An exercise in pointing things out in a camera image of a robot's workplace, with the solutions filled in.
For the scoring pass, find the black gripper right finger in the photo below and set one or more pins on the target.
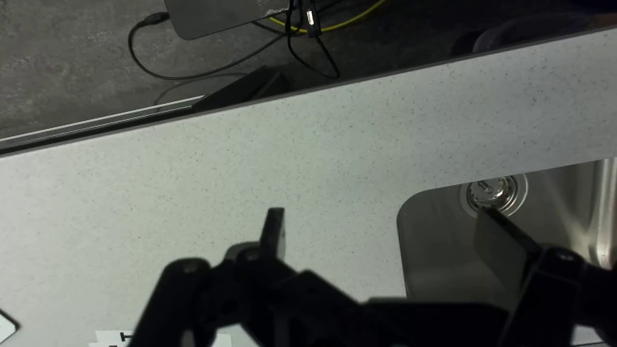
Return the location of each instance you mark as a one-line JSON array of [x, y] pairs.
[[554, 290]]

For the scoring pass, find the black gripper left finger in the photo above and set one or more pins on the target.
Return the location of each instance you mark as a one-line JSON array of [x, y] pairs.
[[194, 299]]

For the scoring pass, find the round metal sink drain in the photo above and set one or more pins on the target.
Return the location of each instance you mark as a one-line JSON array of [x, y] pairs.
[[506, 193]]

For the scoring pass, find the white paper sheet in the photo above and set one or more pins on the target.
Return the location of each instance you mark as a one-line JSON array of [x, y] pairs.
[[8, 326]]

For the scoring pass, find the grey laptop on floor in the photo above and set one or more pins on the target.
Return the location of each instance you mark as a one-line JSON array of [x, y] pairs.
[[201, 18]]

